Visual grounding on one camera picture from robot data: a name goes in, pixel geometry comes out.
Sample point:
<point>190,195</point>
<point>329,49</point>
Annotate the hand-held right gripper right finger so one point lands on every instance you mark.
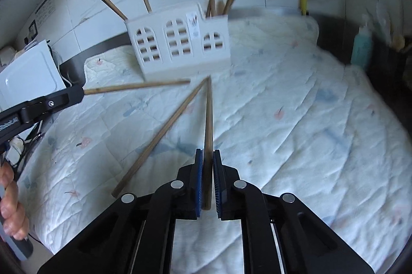
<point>219,177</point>

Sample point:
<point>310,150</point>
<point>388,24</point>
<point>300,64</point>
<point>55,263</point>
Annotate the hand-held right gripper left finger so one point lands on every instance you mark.
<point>199,177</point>

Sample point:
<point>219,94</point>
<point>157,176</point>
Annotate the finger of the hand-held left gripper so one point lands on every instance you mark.
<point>48,103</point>

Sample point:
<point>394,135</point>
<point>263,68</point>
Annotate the white plastic utensil holder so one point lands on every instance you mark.
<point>180,66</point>

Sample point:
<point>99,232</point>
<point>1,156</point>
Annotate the person's left hand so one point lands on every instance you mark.
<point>13,206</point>

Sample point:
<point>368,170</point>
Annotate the white countertop appliance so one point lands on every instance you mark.
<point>29,74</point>

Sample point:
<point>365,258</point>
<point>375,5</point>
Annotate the white instruction sticker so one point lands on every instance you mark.
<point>43,9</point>

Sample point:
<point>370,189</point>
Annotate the white quilted mat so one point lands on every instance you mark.
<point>305,132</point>

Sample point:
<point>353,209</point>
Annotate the teal plastic bottle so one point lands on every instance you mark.
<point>361,45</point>

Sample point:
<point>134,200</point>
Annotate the black wall outlet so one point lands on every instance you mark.
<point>31,32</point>

